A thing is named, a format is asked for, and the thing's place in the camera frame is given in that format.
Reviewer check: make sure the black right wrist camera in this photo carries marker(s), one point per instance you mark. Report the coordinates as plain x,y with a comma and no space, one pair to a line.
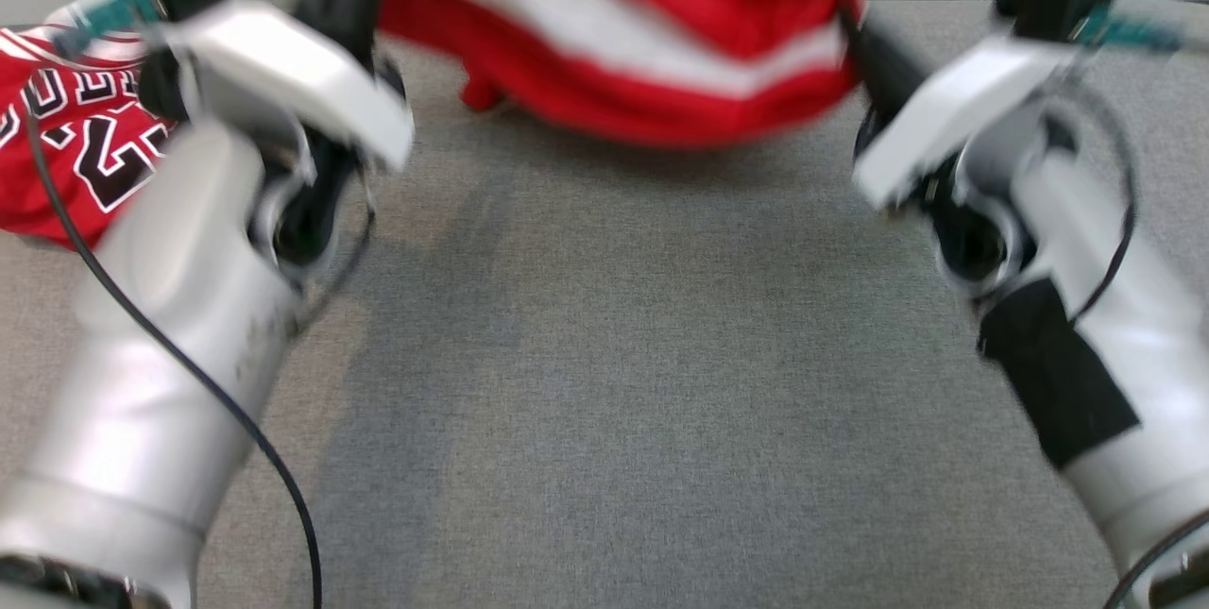
1053,0

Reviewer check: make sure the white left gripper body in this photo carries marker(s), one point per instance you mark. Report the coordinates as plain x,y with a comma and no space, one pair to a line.
283,80

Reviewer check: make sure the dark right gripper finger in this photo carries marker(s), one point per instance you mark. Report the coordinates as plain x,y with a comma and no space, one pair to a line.
883,61

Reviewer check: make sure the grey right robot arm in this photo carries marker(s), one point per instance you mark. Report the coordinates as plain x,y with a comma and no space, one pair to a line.
1133,382

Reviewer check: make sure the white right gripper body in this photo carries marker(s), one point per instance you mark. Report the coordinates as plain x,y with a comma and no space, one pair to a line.
973,99

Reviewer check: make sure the red Bulls 23 jersey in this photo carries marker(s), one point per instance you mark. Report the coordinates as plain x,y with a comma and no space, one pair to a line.
85,137

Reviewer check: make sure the red shorts with white stripe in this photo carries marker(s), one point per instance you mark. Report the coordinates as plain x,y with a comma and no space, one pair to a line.
642,42

